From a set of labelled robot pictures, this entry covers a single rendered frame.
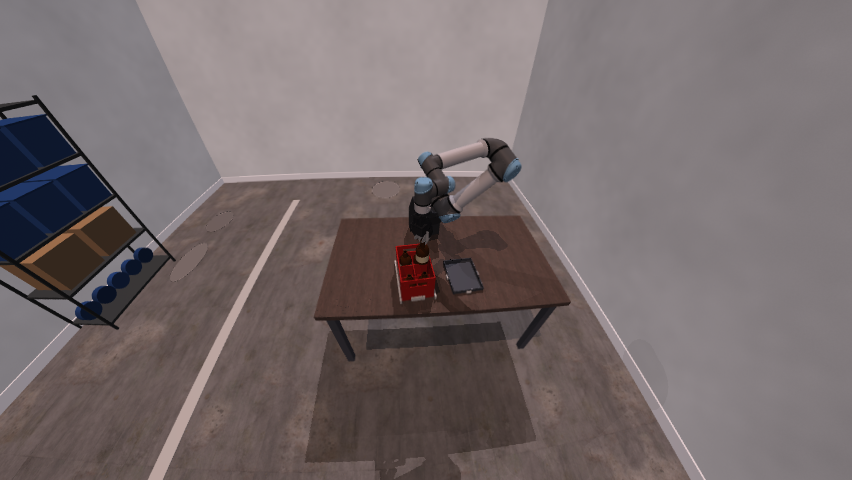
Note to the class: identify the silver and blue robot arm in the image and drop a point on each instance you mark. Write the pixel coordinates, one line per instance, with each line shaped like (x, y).
(434, 196)

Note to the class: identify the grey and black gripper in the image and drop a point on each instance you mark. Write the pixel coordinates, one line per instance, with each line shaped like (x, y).
(421, 228)

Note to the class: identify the red crate with dividers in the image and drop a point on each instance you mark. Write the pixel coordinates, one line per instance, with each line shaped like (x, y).
(416, 271)

